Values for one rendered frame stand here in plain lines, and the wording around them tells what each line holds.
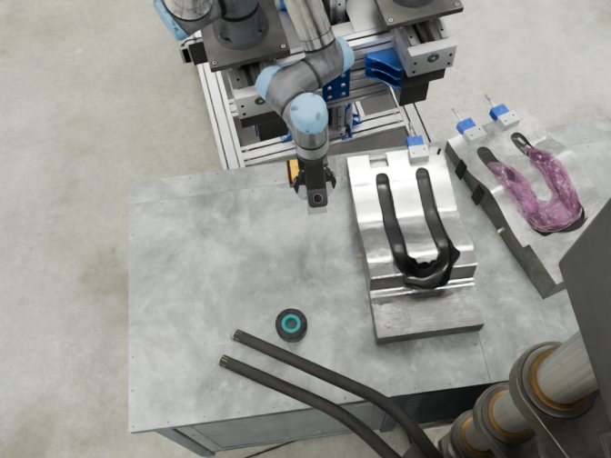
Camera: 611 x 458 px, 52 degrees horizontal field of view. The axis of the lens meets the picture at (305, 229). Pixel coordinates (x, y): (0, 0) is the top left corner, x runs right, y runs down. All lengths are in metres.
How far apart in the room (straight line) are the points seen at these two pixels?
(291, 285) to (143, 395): 0.46
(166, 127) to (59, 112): 0.53
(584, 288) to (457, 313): 1.03
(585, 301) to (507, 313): 1.11
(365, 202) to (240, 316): 0.44
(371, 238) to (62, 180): 1.74
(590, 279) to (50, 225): 2.54
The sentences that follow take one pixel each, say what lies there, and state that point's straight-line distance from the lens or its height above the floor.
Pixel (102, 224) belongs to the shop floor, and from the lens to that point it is 2.80.
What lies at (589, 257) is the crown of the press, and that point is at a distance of 0.55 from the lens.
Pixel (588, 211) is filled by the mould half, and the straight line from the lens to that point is 1.77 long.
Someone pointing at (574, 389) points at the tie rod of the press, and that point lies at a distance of 0.78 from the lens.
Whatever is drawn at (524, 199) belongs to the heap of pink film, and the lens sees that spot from 1.69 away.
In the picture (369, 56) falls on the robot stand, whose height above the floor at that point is 0.90.
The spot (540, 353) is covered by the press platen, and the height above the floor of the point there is 1.54.
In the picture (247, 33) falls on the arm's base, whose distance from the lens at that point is 1.74.
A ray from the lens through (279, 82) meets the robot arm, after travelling 1.37.
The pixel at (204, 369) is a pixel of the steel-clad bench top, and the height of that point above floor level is 0.80.
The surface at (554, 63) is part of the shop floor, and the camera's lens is 3.23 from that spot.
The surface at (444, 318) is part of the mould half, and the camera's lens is 1.57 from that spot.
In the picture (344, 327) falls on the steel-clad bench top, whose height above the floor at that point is 0.80.
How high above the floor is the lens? 2.34
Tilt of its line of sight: 64 degrees down
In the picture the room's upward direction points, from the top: 7 degrees counter-clockwise
